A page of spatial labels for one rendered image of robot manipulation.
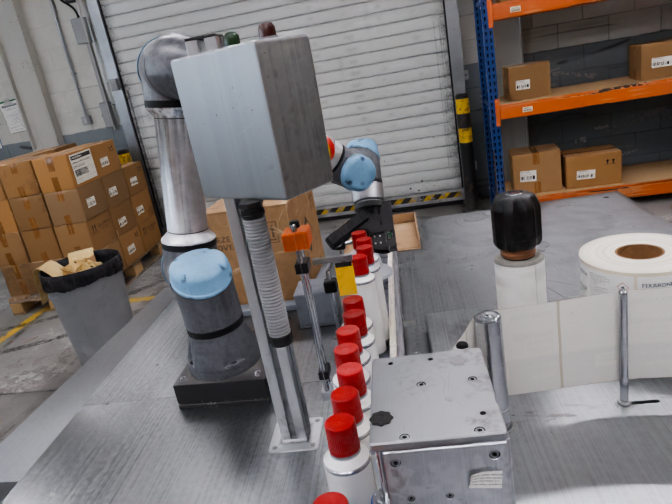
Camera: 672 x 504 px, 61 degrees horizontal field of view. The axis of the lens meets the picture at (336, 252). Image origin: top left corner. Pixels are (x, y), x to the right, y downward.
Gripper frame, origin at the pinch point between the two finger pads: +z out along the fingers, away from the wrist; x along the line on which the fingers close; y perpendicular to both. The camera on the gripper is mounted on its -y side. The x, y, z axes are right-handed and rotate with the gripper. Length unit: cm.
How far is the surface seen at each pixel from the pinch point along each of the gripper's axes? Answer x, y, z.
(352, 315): -46.1, 0.6, 9.2
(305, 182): -61, -2, -7
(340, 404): -65, 0, 20
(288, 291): 19.5, -23.6, -4.6
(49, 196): 230, -241, -125
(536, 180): 317, 114, -107
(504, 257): -29.5, 25.9, 1.2
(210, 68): -67, -11, -22
